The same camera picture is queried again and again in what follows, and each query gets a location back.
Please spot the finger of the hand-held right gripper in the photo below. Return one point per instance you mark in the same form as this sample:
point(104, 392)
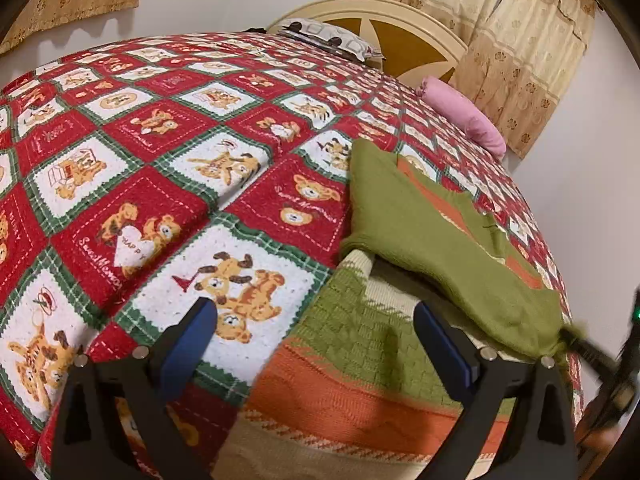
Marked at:
point(592, 352)

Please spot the white dark spotted pillow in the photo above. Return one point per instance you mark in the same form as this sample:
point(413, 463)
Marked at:
point(327, 36)

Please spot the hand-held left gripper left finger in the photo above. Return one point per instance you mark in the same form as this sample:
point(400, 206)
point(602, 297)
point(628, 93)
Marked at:
point(191, 341)

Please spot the cream wooden bed headboard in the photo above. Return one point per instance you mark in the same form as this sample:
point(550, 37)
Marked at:
point(415, 42)

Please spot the red bear printed blanket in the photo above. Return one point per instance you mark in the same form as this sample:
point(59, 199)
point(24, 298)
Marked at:
point(150, 170)

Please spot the orange patterned curtain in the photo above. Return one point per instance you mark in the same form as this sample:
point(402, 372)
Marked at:
point(70, 0)

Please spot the green orange knitted sweater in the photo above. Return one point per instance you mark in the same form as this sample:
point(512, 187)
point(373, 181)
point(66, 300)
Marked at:
point(400, 320)

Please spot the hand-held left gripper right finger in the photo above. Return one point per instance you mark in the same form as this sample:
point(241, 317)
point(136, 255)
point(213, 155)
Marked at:
point(444, 351)

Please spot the pink pillow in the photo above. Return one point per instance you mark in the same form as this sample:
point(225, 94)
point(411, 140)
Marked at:
point(465, 112)

